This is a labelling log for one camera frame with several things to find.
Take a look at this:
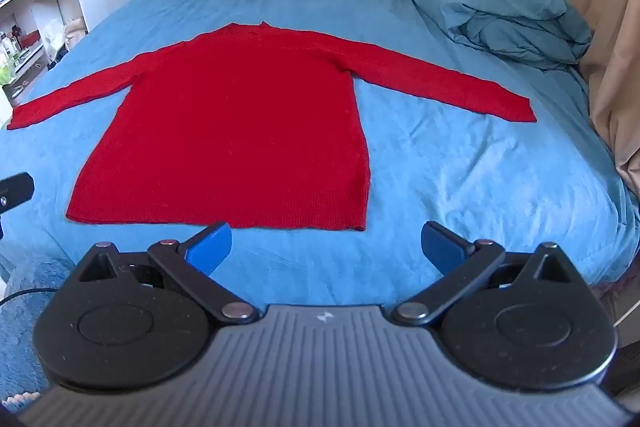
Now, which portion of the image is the bed with blue sheet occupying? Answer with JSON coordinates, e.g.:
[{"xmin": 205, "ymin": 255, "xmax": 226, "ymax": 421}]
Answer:
[{"xmin": 0, "ymin": 0, "xmax": 640, "ymax": 303}]

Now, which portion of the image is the long blue pillow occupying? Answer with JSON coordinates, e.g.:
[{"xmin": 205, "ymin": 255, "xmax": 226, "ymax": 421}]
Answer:
[{"xmin": 384, "ymin": 0, "xmax": 593, "ymax": 72}]

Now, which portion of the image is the blue rug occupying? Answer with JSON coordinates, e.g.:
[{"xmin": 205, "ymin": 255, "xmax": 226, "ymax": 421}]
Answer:
[{"xmin": 0, "ymin": 252, "xmax": 76, "ymax": 403}]

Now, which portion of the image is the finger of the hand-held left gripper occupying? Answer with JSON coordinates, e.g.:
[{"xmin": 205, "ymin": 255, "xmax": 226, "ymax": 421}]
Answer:
[{"xmin": 0, "ymin": 173, "xmax": 35, "ymax": 214}]

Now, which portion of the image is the white shelf unit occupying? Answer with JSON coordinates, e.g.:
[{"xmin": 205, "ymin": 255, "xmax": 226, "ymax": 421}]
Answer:
[{"xmin": 0, "ymin": 0, "xmax": 108, "ymax": 108}]

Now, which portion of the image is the red knit sweater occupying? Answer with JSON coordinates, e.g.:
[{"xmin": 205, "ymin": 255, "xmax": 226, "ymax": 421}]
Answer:
[{"xmin": 6, "ymin": 21, "xmax": 538, "ymax": 232}]

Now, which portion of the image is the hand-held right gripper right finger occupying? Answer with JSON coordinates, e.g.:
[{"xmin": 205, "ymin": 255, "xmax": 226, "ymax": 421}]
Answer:
[{"xmin": 391, "ymin": 221, "xmax": 576, "ymax": 327}]

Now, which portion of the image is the black cable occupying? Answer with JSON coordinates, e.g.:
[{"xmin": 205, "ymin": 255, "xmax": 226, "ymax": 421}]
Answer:
[{"xmin": 0, "ymin": 288, "xmax": 58, "ymax": 306}]

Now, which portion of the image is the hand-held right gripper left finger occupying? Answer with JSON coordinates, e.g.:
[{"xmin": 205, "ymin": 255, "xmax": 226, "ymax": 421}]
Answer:
[{"xmin": 75, "ymin": 221, "xmax": 261, "ymax": 325}]

